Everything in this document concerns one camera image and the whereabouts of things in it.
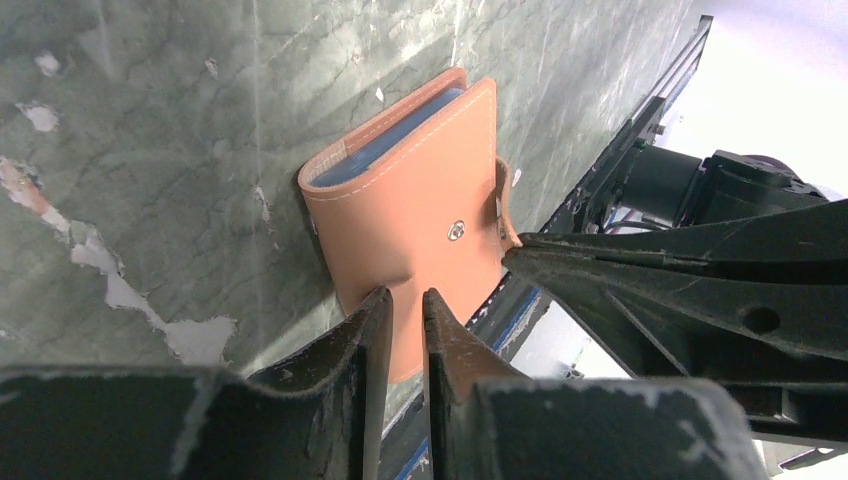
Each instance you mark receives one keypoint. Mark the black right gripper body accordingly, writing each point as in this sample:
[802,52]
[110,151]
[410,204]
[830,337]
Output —
[793,411]

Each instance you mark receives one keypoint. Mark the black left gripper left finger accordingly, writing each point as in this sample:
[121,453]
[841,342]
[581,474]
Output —
[314,415]

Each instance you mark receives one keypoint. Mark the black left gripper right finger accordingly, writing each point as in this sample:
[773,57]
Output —
[490,421]

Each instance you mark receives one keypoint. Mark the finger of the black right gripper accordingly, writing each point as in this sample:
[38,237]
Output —
[753,300]

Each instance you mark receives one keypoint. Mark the pink leather card holder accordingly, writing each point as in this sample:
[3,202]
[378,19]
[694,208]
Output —
[416,198]

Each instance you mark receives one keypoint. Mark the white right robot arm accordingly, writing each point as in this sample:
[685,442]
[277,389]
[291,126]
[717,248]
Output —
[663,190]

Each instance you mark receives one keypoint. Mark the aluminium frame rail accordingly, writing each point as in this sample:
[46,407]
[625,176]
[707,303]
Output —
[684,65]

